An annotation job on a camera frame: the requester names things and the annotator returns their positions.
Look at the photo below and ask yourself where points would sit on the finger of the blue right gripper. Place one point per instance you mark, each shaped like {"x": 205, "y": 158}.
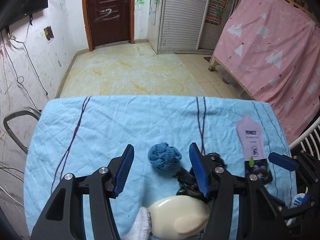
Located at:
{"x": 200, "y": 173}

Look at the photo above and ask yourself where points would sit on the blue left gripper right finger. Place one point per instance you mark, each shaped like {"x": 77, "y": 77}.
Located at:
{"x": 283, "y": 161}

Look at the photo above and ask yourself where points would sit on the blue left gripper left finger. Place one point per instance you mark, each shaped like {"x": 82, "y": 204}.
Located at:
{"x": 120, "y": 168}

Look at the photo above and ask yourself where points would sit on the blue knitted ball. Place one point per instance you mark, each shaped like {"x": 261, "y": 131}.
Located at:
{"x": 163, "y": 157}

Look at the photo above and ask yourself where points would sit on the purple blueberry snack pouch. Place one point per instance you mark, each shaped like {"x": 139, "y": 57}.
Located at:
{"x": 250, "y": 134}

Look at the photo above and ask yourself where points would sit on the cream oval plastic container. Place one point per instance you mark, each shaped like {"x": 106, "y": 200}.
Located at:
{"x": 178, "y": 217}

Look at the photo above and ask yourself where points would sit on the light blue bed sheet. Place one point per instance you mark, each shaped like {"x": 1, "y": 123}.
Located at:
{"x": 80, "y": 135}

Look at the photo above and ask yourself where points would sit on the white sock foot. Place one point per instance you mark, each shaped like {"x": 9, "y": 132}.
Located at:
{"x": 142, "y": 226}

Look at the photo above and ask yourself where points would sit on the pink tree-print curtain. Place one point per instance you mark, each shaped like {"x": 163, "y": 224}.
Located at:
{"x": 272, "y": 49}

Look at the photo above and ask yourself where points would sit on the dark brown wooden door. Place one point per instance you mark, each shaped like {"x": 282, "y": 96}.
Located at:
{"x": 108, "y": 22}

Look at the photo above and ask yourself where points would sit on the grey metal chair frame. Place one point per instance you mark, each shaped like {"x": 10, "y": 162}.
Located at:
{"x": 18, "y": 125}

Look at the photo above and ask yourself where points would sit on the colourful wall chart poster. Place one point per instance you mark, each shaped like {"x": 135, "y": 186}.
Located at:
{"x": 215, "y": 11}

